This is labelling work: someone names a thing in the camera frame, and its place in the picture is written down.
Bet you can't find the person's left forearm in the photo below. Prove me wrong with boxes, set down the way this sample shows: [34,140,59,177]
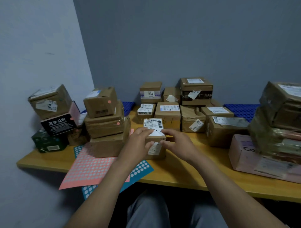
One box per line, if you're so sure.
[65,159,132,228]

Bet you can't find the black and pink box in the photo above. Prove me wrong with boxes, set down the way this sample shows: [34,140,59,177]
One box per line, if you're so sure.
[40,101,81,137]

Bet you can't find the pink dot sticker sheet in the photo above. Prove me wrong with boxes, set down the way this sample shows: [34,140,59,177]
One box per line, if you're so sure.
[59,128,135,190]

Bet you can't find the person's right forearm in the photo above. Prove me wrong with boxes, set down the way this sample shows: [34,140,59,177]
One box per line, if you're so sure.
[193,155,287,228]

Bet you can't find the person's grey trousers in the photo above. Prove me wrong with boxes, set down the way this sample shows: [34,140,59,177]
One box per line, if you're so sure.
[126,191,229,228]

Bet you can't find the box of stack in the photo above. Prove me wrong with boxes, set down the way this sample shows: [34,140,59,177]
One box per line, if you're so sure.
[259,81,301,131]
[84,100,125,139]
[88,116,131,158]
[83,86,119,119]

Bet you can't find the large pink box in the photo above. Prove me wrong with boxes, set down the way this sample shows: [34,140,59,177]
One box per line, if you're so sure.
[228,134,301,184]

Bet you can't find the pile of brown parcels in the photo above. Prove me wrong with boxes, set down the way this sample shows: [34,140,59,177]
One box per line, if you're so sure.
[136,77,250,148]

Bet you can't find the teal sticker sheet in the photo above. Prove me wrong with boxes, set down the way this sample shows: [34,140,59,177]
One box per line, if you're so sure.
[73,145,155,200]

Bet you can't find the small tall box white labels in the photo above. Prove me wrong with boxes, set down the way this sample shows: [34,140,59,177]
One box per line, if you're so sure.
[143,118,167,161]

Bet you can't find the person's left hand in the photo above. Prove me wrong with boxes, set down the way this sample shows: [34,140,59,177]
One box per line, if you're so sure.
[117,127,155,165]

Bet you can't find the taped box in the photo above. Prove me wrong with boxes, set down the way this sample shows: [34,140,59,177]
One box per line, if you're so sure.
[248,107,301,165]

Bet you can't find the dark green box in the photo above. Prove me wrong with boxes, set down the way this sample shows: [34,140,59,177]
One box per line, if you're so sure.
[31,127,69,153]

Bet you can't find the person's right hand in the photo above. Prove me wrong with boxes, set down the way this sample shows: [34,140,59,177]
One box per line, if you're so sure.
[160,128,201,164]

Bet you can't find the blue plastic grid pallet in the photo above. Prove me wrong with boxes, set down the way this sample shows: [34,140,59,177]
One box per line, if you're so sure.
[223,104,260,122]
[80,101,136,117]

